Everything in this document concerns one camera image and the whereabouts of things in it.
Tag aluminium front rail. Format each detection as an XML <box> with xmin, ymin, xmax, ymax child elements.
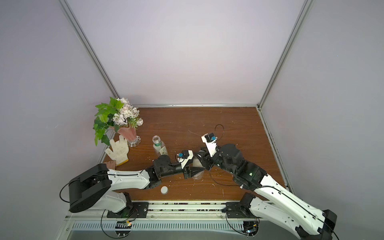
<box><xmin>64</xmin><ymin>200</ymin><xmax>289</xmax><ymax>222</ymax></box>

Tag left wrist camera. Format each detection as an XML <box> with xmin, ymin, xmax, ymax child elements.
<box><xmin>177</xmin><ymin>150</ymin><xmax>194</xmax><ymax>169</ymax></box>

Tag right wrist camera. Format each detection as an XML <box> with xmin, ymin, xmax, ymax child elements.
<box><xmin>201</xmin><ymin>133</ymin><xmax>218</xmax><ymax>157</ymax></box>

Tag pink brush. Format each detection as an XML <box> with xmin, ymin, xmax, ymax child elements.
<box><xmin>104</xmin><ymin>160</ymin><xmax>117</xmax><ymax>170</ymax></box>

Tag pink glass vase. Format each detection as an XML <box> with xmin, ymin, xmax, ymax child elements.
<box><xmin>118</xmin><ymin>127</ymin><xmax>141</xmax><ymax>147</ymax></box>

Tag labelled clear plastic bottle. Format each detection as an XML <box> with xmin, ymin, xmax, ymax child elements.
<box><xmin>152</xmin><ymin>136</ymin><xmax>168</xmax><ymax>157</ymax></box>

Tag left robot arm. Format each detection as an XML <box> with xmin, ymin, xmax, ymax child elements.
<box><xmin>68</xmin><ymin>155</ymin><xmax>205</xmax><ymax>213</ymax></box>

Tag left electronics board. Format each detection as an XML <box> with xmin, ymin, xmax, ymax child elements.
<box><xmin>115</xmin><ymin>221</ymin><xmax>133</xmax><ymax>238</ymax></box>

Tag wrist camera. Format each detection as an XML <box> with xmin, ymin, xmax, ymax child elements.
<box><xmin>177</xmin><ymin>150</ymin><xmax>194</xmax><ymax>169</ymax></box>
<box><xmin>201</xmin><ymin>133</ymin><xmax>218</xmax><ymax>157</ymax></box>

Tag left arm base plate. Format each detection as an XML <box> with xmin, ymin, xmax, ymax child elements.
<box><xmin>107</xmin><ymin>202</ymin><xmax>149</xmax><ymax>219</ymax></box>

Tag artificial flower bouquet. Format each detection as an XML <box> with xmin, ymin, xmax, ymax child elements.
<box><xmin>93</xmin><ymin>98</ymin><xmax>144</xmax><ymax>146</ymax></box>

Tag white bottle cap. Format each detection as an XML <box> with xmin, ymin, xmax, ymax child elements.
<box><xmin>161</xmin><ymin>186</ymin><xmax>169</xmax><ymax>195</ymax></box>

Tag electronics board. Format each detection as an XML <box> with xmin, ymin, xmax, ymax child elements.
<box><xmin>115</xmin><ymin>221</ymin><xmax>133</xmax><ymax>238</ymax></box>
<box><xmin>242</xmin><ymin>221</ymin><xmax>259</xmax><ymax>237</ymax></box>

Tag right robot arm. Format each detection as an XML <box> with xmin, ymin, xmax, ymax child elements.
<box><xmin>196</xmin><ymin>144</ymin><xmax>337</xmax><ymax>240</ymax></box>

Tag right electronics board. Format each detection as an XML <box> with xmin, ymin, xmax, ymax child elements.
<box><xmin>242</xmin><ymin>221</ymin><xmax>259</xmax><ymax>237</ymax></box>

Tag white knitted work glove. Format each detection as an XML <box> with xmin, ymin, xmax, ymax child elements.
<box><xmin>105</xmin><ymin>135</ymin><xmax>129</xmax><ymax>166</ymax></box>

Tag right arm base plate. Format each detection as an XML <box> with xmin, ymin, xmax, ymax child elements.
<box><xmin>222</xmin><ymin>202</ymin><xmax>257</xmax><ymax>219</ymax></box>

